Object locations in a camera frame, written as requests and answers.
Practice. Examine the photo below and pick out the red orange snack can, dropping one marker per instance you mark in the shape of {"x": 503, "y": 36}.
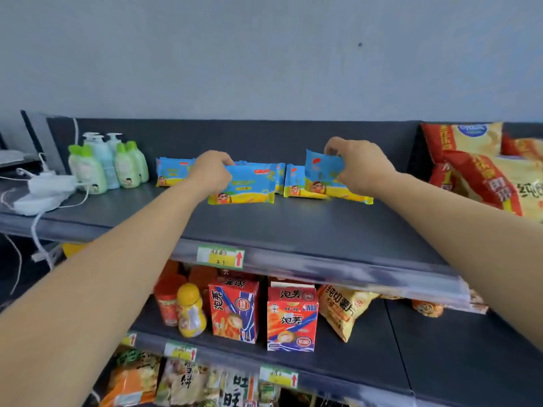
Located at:
{"x": 203, "y": 277}

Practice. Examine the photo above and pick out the large red yellow chip bag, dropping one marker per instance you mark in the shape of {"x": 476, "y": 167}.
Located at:
{"x": 462, "y": 139}
{"x": 524, "y": 148}
{"x": 509, "y": 186}

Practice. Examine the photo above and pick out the red blue snack box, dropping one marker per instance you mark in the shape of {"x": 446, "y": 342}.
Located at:
{"x": 292, "y": 322}
{"x": 233, "y": 313}

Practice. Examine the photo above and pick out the orange lidded snack jar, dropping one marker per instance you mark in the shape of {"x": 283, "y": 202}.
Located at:
{"x": 427, "y": 308}

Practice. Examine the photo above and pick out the white rice cracker multipack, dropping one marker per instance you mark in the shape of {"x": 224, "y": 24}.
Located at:
{"x": 237, "y": 392}

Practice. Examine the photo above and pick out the person's right forearm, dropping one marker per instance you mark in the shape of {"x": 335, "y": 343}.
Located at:
{"x": 466, "y": 245}

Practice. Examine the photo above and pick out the person's right hand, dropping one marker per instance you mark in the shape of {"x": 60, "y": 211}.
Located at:
{"x": 367, "y": 169}

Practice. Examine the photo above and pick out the white plastic device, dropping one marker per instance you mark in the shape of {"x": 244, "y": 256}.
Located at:
{"x": 36, "y": 204}

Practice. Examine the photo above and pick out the dark grey shelf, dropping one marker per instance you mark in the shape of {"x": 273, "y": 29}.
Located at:
{"x": 297, "y": 224}

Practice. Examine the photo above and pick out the yellow potato chip bag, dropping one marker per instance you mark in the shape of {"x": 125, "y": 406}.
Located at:
{"x": 343, "y": 309}

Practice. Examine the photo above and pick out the yellow snack bag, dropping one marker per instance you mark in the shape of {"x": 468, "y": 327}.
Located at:
{"x": 72, "y": 249}

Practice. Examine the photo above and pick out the person's left hand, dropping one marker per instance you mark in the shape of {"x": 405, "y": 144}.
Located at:
{"x": 210, "y": 175}

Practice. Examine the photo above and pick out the beige rice cracker bag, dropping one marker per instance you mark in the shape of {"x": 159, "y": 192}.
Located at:
{"x": 182, "y": 383}

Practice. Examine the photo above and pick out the red white snack can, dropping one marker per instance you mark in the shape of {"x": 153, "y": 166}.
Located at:
{"x": 169, "y": 300}

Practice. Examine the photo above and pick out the yellow plastic bottle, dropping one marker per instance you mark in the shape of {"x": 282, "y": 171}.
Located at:
{"x": 191, "y": 313}

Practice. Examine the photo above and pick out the blue pump lotion bottle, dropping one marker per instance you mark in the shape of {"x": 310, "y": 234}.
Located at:
{"x": 106, "y": 165}
{"x": 113, "y": 141}
{"x": 90, "y": 137}

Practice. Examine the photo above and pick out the person's left forearm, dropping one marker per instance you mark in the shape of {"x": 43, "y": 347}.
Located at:
{"x": 97, "y": 300}

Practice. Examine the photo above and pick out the green yellow price tag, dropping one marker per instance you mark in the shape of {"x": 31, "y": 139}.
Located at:
{"x": 129, "y": 339}
{"x": 220, "y": 257}
{"x": 278, "y": 377}
{"x": 180, "y": 351}

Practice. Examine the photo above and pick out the orange green snack bag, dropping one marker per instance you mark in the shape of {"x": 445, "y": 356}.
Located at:
{"x": 131, "y": 377}

